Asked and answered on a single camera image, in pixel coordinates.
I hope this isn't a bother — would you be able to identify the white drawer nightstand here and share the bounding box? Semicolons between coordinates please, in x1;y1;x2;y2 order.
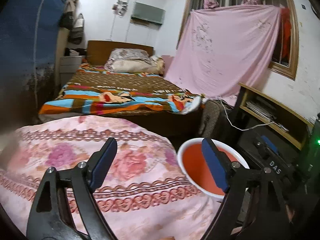
59;56;84;86

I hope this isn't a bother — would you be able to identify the wall socket with plugs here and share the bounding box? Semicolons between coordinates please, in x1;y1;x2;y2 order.
112;0;128;17

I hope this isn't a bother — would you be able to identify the floral pillow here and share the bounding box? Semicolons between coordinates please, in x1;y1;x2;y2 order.
107;48;151;64

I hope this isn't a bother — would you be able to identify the wooden bookshelf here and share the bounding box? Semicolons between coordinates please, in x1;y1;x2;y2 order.
235;83;313;150

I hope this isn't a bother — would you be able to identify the white cable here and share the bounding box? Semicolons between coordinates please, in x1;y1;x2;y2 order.
218;99;278;132

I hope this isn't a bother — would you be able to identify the pink floral bed blanket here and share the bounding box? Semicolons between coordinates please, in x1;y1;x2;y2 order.
1;115;220;239

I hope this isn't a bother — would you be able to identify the green covered wall box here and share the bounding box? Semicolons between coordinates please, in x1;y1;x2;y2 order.
131;2;165;25

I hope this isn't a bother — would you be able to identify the red bin with white rim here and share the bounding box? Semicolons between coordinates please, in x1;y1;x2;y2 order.
177;138;249;203

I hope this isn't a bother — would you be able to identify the pink sheet over window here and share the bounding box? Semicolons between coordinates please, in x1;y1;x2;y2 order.
165;5;281;106

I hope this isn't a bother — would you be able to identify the wooden bed headboard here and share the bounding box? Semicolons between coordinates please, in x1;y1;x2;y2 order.
86;40;154;66

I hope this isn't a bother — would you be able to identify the grey knitted chair cover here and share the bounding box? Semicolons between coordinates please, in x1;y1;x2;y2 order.
199;100;232;141

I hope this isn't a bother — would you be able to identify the black hanging bag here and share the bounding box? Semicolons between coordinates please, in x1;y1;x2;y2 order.
59;1;74;30

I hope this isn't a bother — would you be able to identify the grey hanging handbag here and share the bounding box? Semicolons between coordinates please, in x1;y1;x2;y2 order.
68;13;85;45

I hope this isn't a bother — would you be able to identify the colourful striped bed blanket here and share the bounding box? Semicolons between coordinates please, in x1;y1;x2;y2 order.
39;64;202;115

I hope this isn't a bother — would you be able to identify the blue fabric wardrobe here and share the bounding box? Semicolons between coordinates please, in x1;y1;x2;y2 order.
1;0;67;131

